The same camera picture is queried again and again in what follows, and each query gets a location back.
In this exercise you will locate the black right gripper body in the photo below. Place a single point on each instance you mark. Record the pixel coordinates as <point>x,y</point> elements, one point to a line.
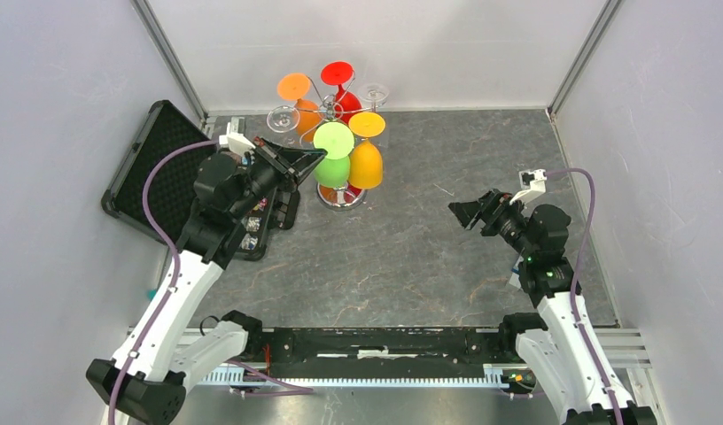
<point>505,220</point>

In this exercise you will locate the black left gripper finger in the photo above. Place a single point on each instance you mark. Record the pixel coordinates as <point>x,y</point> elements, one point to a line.
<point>282,156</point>
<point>300,169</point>

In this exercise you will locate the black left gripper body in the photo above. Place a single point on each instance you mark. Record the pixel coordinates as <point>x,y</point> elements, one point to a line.
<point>262,177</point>

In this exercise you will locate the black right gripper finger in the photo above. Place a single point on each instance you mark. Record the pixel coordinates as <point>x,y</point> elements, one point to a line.
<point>468,214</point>
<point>495,197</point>

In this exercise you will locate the clear wine glass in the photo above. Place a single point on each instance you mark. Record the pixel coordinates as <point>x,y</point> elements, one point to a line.
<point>373,97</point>
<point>282,122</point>

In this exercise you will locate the green plastic wine glass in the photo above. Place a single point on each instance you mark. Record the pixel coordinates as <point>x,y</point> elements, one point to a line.
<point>338,140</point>

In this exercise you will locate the yellow plastic wine glass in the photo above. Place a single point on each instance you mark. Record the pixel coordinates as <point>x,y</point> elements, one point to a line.
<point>366,161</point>

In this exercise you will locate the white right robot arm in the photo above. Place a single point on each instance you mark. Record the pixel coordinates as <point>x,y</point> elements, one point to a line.
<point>557,342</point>

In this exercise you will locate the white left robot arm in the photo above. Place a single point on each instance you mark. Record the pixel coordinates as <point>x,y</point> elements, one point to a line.
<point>149,376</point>

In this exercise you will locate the orange plastic wine glass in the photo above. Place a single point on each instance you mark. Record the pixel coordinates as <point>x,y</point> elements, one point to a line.
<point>295,87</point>

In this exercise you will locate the chrome wine glass rack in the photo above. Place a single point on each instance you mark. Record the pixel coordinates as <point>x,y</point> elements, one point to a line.
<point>345,197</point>

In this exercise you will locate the red plastic wine glass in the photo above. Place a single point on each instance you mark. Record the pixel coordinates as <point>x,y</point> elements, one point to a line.
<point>338,74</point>

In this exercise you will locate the blue green toy blocks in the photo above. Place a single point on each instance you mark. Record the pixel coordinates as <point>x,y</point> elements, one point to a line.
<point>514,279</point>

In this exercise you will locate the black poker chip case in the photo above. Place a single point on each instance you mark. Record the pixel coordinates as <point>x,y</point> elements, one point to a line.
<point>167,129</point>

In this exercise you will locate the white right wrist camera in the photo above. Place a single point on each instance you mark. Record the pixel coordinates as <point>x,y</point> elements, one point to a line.
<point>533,185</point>

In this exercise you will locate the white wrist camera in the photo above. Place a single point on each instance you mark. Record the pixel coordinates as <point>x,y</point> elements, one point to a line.
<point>533,185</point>
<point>236,144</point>

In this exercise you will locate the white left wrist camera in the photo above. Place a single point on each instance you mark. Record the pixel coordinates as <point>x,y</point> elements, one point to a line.
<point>236,144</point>

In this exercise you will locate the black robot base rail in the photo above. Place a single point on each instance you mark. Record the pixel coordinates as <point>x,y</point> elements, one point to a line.
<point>379,355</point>

